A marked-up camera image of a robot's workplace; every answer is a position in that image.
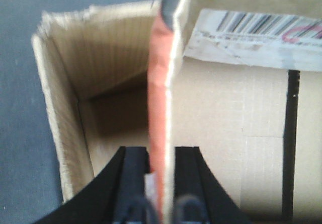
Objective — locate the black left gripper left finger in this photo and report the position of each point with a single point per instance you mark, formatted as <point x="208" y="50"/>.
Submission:
<point x="115" y="195"/>

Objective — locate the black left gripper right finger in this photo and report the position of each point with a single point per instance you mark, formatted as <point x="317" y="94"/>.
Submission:
<point x="199" y="197"/>

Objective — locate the red printed cardboard box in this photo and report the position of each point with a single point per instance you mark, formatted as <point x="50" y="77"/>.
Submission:
<point x="117" y="76"/>

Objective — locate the white barcode shipping label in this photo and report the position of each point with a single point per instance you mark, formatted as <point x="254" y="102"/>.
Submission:
<point x="256" y="39"/>

